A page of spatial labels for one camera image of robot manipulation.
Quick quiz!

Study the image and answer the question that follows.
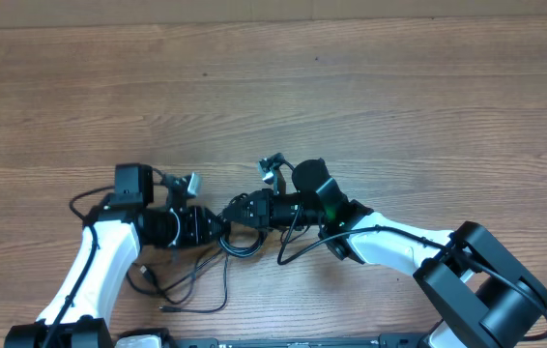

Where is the black usb cable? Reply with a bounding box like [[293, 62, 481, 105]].
[[126, 192, 268, 314]]

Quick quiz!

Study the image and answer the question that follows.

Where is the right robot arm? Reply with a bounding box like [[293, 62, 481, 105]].
[[222, 156, 547, 348]]

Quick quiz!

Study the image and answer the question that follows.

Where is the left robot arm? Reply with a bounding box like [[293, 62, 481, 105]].
[[4, 163, 231, 347]]

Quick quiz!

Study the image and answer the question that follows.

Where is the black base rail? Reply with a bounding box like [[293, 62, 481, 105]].
[[113, 327, 448, 348]]

